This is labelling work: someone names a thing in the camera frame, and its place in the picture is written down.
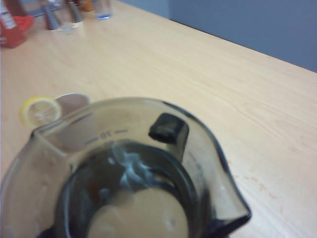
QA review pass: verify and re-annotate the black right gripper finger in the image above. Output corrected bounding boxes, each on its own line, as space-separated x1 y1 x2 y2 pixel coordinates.
148 113 190 162

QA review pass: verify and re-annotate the grey translucent measuring cup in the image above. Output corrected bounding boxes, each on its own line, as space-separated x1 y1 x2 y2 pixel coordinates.
0 96 252 238

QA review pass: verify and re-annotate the small clear cup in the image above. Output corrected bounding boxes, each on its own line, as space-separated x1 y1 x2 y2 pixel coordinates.
54 93 93 152

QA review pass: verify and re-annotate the yellow lemon slice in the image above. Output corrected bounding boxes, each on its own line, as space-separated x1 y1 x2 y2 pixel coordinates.
19 96 62 128

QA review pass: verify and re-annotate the clear glass with blue base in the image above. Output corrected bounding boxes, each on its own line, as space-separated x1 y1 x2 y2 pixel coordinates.
95 0 113 20

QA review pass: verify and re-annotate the small clear glass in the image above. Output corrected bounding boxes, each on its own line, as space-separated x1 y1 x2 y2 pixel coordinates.
55 14 83 35

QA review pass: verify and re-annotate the orange bottle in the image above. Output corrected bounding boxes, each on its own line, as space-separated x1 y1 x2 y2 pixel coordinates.
78 0 96 12

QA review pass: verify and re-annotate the red carton box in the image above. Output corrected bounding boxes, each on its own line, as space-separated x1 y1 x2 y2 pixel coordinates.
0 0 35 48

